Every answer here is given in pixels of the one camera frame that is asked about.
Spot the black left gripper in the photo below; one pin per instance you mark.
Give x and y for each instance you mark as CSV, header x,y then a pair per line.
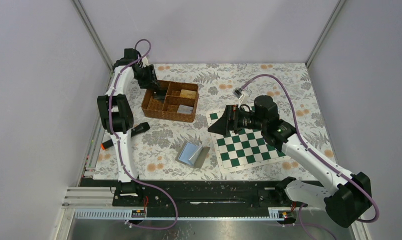
x,y
151,80

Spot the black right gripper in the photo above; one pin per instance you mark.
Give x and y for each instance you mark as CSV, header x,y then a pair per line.
x,y
229,120

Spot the silver metal card holder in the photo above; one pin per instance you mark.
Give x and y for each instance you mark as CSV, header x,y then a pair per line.
x,y
192,155

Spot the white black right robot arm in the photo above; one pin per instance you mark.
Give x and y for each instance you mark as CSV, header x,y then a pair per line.
x,y
343,195

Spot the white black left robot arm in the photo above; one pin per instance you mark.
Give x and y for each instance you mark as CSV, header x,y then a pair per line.
x,y
117,117

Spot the gold cards in basket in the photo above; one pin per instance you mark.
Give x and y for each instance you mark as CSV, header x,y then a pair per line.
x,y
190,94

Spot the silver cards in basket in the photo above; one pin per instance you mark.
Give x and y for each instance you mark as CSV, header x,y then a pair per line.
x,y
184,109

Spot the brown woven divided basket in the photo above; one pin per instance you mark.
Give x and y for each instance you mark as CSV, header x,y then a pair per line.
x,y
168,110

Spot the green white chessboard mat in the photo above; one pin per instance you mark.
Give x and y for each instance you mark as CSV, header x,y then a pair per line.
x,y
248,149

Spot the black microphone orange tip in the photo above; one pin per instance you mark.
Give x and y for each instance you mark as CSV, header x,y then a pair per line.
x,y
139,129

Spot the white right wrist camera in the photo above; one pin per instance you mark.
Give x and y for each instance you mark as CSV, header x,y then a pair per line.
x,y
239,94

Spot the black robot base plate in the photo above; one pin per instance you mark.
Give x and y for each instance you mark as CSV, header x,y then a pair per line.
x,y
205,199

